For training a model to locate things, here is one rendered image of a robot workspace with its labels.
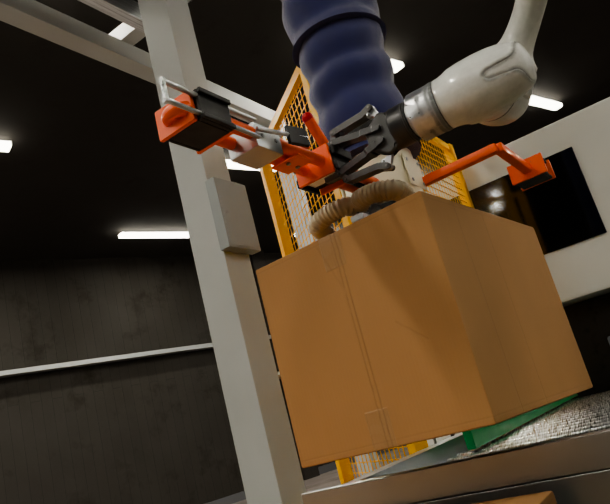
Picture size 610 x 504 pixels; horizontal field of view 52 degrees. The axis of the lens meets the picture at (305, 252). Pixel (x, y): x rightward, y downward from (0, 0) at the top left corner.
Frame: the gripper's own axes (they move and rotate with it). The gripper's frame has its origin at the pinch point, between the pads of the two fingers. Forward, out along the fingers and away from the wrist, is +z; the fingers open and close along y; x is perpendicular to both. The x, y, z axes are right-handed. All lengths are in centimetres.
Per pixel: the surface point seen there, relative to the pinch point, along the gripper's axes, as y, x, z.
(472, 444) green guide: 63, 91, 23
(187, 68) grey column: -112, 89, 95
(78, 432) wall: -26, 449, 694
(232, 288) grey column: -11, 85, 95
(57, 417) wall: -51, 426, 701
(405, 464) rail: 62, 59, 31
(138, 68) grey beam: -189, 155, 184
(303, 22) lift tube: -43.5, 17.1, 2.9
